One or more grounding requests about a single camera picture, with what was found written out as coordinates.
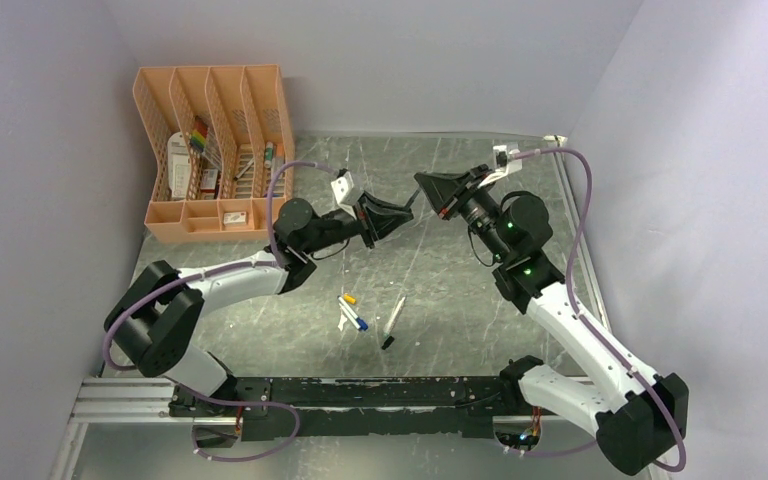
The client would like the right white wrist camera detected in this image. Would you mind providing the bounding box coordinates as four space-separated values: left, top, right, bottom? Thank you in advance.
493 143 522 175

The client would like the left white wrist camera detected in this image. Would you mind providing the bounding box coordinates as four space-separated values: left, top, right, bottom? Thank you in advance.
330 169 363 208

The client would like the green glue stick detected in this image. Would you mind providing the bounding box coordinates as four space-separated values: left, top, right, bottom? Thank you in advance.
263 141 275 177

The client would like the white paper box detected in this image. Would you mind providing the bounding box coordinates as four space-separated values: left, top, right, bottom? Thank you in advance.
167 132 191 201

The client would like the thin black pen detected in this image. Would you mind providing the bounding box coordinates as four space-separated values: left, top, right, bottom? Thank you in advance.
405 188 421 209

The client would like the black marker cap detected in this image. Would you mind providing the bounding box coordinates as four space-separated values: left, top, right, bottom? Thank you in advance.
381 336 395 350

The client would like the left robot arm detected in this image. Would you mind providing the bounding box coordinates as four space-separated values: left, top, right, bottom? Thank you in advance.
103 193 413 416

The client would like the orange plastic file organizer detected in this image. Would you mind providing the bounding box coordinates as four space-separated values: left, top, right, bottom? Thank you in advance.
132 64 295 243

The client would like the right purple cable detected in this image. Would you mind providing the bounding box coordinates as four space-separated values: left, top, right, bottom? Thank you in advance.
516 146 688 473

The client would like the aluminium frame rail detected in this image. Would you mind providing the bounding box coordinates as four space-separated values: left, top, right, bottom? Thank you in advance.
69 376 654 425

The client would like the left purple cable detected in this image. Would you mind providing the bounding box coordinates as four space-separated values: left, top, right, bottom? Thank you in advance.
102 160 342 463

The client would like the small white box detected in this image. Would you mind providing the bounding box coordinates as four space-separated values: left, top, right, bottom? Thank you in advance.
222 211 248 228

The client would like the purple cable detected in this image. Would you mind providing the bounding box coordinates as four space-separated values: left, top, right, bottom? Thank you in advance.
516 146 688 473
102 160 342 463

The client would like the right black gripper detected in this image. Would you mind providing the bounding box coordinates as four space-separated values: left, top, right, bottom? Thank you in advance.
415 166 511 262

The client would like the orange glue stick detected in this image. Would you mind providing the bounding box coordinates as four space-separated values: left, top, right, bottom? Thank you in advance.
272 144 285 179

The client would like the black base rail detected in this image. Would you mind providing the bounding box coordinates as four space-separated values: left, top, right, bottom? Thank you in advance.
168 376 533 441

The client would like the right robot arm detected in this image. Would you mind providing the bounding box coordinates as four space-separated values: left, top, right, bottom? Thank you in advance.
414 165 689 475

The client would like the silver marker pen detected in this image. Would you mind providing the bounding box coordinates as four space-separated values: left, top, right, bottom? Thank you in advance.
384 295 407 336

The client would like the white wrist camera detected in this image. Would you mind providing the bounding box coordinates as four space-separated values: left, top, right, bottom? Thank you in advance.
493 143 522 175
330 169 363 208

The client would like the white pen blue cap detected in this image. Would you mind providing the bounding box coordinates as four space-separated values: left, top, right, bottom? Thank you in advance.
337 296 369 332

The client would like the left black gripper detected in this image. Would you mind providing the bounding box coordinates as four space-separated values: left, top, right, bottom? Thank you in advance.
303 191 415 256

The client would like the coloured marker set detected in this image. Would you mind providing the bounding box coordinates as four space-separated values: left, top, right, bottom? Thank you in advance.
189 116 209 155

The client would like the small red box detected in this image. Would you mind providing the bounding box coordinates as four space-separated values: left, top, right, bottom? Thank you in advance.
199 168 220 200

